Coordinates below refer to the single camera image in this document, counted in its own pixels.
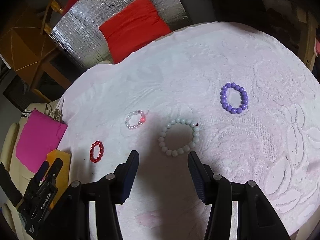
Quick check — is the silver foil insulation sheet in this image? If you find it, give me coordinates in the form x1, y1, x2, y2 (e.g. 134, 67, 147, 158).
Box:
50, 0, 189, 70

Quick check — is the magenta cushion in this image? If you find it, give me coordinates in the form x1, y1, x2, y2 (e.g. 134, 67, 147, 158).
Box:
16, 109, 67, 173

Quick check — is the patterned beige cloth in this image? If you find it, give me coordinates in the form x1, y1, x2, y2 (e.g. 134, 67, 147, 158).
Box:
44, 103, 62, 122

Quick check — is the wooden cabinet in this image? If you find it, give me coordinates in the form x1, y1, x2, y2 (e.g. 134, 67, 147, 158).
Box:
1, 4, 71, 102

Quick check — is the orange cardboard box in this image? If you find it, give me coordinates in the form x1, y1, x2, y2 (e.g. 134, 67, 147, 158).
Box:
46, 149, 72, 210

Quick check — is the pale pink embossed towel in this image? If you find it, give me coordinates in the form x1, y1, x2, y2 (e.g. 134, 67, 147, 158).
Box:
58, 22, 319, 239

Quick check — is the white bead bracelet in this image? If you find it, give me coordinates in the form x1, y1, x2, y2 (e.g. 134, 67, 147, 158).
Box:
158, 116, 201, 157

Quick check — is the dark red bead bracelet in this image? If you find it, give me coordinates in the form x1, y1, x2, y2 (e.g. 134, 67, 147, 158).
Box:
89, 140, 105, 164

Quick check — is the red cushion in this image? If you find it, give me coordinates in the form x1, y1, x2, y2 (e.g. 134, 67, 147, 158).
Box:
99, 0, 171, 64

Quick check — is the purple bead bracelet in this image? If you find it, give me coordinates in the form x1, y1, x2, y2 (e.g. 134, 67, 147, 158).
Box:
220, 82, 249, 115

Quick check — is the pink translucent bead bracelet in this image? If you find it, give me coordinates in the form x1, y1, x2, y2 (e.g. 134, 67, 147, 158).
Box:
124, 109, 148, 131

